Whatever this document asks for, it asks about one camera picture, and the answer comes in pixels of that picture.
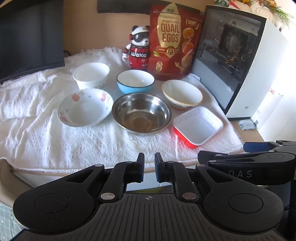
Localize red snack bag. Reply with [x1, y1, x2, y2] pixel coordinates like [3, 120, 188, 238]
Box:
[148, 4, 206, 81]

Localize green printed card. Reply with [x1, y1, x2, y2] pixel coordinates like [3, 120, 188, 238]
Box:
[236, 119, 258, 131]

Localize white decorative pumpkin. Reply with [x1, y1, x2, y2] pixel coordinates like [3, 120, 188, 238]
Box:
[228, 0, 278, 26]

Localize white computer case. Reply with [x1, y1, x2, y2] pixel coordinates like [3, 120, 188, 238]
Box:
[190, 5, 292, 143]

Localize blue enamel bowl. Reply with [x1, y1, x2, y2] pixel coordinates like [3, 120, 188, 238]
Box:
[117, 70, 155, 94]

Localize stainless steel bowl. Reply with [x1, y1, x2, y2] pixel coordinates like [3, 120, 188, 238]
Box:
[112, 93, 172, 135]

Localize black monitor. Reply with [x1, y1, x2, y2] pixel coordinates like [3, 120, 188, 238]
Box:
[0, 0, 65, 84]

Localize white knitted cloth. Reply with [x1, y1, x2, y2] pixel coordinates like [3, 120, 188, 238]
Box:
[0, 46, 243, 169]

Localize panda figurine in red suit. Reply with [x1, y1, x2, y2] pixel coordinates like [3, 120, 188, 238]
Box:
[122, 25, 152, 69]

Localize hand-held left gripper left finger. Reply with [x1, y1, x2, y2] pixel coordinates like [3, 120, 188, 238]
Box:
[60, 152, 145, 202]

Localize orange artificial flowers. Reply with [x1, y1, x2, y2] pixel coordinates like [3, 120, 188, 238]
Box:
[240, 0, 292, 29]

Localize black wall strip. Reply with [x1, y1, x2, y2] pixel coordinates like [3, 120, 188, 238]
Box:
[97, 0, 200, 14]

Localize green checkered cloth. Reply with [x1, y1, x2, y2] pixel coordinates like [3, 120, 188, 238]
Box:
[0, 199, 23, 241]

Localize white printed paper bowl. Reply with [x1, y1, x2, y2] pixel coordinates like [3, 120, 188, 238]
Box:
[73, 62, 110, 90]

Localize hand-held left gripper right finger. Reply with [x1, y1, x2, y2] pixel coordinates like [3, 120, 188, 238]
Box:
[154, 152, 238, 202]

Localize red rectangular foil tray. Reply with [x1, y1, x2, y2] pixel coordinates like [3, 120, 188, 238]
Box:
[172, 106, 224, 149]

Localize cream bowl with yellow rim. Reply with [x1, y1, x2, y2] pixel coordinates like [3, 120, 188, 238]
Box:
[161, 80, 203, 110]

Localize white floral bowl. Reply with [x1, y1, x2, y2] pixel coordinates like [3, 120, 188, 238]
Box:
[57, 88, 114, 127]

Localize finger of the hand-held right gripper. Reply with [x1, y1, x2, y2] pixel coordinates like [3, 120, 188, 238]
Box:
[197, 150, 296, 168]
[243, 140, 296, 152]

